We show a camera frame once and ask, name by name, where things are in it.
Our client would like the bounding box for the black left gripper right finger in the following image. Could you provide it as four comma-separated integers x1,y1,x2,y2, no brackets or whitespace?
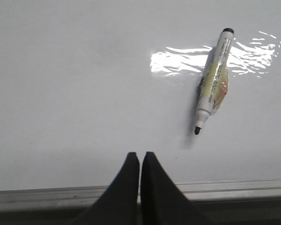
140,152,213,225

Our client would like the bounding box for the white whiteboard with aluminium frame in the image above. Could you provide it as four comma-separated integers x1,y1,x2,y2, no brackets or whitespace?
0,0,281,212

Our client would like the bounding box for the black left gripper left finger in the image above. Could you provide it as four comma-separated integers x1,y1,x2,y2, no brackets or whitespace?
71,152,140,225

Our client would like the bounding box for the white marker with black tip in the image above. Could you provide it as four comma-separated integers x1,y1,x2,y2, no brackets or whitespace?
194,28,235,135

